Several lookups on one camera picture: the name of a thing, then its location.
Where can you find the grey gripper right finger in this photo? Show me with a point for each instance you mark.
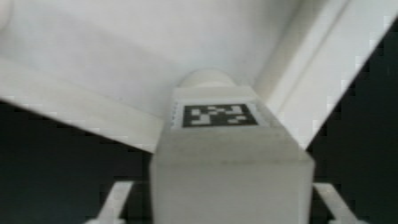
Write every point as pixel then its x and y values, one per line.
pixel 342 216

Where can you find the white table leg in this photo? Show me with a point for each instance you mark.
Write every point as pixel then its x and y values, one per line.
pixel 231 171

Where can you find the white square table top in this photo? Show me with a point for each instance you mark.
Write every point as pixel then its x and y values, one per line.
pixel 96 54

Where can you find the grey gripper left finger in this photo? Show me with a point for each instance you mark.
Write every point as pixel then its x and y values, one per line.
pixel 126 206

